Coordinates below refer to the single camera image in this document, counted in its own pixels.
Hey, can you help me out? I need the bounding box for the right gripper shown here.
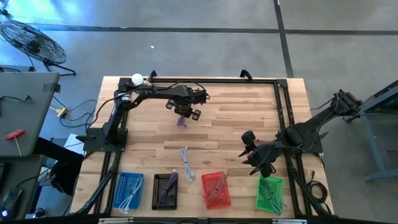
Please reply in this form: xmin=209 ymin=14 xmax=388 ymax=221
xmin=238 ymin=130 xmax=285 ymax=179

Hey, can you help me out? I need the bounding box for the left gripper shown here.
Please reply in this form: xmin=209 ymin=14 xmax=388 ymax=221
xmin=165 ymin=88 xmax=208 ymax=121

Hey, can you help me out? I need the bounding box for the white USB cable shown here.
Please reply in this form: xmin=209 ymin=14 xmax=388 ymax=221
xmin=179 ymin=144 xmax=196 ymax=182
xmin=118 ymin=176 xmax=144 ymax=215

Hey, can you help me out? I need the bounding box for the green plastic basket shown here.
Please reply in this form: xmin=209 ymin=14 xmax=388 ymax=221
xmin=255 ymin=174 xmax=285 ymax=215

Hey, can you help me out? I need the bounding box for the white bulb lamp brass base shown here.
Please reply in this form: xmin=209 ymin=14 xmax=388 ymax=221
xmin=131 ymin=73 xmax=153 ymax=87

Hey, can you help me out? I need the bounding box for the red plastic basket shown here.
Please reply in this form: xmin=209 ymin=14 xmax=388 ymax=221
xmin=201 ymin=172 xmax=233 ymax=211

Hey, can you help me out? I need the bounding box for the black plastic basket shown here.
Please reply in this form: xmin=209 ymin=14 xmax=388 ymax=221
xmin=151 ymin=173 xmax=179 ymax=211

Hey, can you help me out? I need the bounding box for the blue plastic basket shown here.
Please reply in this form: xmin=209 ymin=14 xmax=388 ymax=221
xmin=113 ymin=172 xmax=145 ymax=210

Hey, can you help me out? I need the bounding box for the yellow power plug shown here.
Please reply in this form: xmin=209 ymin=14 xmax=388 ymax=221
xmin=49 ymin=105 xmax=68 ymax=118

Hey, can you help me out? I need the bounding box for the grey tape strip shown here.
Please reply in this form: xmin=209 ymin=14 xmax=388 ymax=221
xmin=42 ymin=83 xmax=62 ymax=93

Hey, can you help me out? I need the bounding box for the black chair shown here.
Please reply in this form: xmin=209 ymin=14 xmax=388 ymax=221
xmin=32 ymin=136 xmax=85 ymax=197

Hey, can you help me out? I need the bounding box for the grey side table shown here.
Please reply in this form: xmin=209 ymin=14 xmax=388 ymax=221
xmin=0 ymin=70 xmax=62 ymax=158

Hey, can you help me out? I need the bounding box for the black floor fan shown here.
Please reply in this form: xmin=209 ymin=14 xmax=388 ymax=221
xmin=0 ymin=19 xmax=77 ymax=77

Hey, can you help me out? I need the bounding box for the black computer mouse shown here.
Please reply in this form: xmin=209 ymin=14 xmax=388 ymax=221
xmin=0 ymin=186 xmax=24 ymax=220

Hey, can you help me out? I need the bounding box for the black aluminium table frame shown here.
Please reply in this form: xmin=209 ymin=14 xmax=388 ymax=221
xmin=74 ymin=68 xmax=335 ymax=218

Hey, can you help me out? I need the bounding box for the black coiled cable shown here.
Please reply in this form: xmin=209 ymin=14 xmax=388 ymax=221
xmin=306 ymin=169 xmax=329 ymax=205

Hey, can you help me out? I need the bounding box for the blue-grey metal table frame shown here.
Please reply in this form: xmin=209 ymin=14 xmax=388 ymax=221
xmin=343 ymin=79 xmax=398 ymax=183

